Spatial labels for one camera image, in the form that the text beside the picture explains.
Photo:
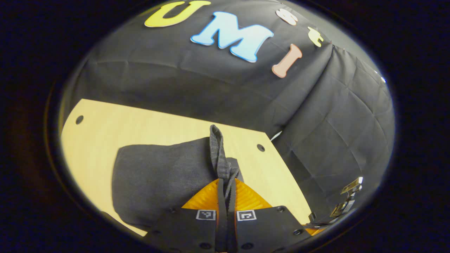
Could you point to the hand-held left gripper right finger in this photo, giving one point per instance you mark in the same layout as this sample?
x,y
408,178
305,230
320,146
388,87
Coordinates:
x,y
232,228

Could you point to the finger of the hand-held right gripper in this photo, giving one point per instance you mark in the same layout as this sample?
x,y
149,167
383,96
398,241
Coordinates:
x,y
314,231

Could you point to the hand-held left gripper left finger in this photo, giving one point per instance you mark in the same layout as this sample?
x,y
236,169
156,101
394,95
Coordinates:
x,y
220,225

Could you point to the dark grey jeans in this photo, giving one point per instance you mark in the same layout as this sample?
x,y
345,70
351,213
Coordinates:
x,y
158,175

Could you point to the black backdrop cloth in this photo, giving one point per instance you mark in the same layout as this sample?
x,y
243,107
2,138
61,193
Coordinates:
x,y
175,80

